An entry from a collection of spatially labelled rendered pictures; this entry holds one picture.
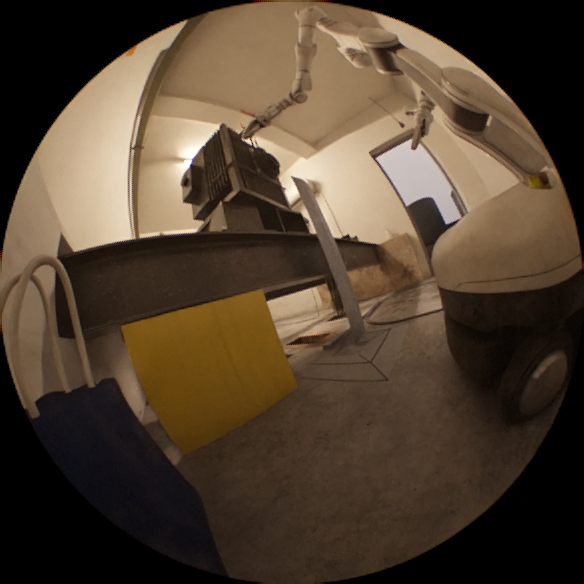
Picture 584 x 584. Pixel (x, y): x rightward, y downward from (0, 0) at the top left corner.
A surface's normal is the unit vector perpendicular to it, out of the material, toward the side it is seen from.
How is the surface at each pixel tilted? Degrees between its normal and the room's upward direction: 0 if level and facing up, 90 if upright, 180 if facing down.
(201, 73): 180
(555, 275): 88
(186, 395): 90
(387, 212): 90
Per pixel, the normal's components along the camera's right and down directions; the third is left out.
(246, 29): 0.33, 0.94
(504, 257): -0.95, 0.29
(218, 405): 0.65, -0.26
